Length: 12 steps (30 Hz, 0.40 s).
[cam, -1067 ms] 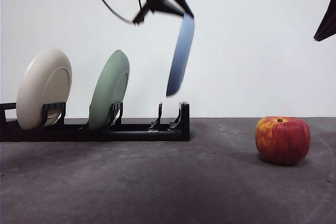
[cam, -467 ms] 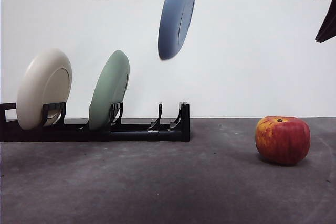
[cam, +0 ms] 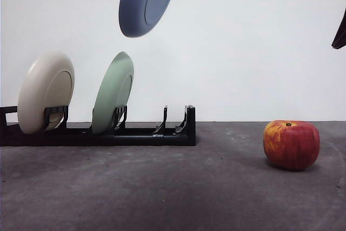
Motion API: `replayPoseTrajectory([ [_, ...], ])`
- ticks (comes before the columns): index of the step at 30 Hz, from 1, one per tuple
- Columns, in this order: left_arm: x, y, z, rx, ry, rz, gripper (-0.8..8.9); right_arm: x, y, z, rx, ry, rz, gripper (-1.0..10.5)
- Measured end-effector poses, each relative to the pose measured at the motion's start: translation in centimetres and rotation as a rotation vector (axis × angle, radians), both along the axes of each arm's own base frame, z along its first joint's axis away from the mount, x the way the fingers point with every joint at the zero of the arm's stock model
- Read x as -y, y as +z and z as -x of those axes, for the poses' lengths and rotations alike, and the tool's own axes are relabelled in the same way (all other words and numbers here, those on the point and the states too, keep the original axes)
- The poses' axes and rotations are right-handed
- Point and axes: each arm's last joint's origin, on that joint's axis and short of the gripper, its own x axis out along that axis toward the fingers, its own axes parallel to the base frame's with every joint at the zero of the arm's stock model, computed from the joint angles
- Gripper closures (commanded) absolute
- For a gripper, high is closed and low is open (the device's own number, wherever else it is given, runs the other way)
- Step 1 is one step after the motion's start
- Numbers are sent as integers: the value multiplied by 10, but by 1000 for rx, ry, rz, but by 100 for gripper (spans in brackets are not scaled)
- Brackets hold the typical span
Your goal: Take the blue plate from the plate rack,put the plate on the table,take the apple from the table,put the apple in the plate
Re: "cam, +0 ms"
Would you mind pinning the green plate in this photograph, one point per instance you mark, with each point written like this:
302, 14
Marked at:
113, 90

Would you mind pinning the blue plate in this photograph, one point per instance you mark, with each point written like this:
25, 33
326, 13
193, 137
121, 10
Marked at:
132, 12

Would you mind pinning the cream plate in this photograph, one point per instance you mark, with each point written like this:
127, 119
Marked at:
38, 87

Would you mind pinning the black plate rack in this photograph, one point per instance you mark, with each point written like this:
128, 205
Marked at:
135, 140

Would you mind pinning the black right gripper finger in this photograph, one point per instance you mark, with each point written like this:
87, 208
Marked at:
341, 36

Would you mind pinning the red yellow apple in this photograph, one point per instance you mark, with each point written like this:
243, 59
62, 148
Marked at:
292, 147

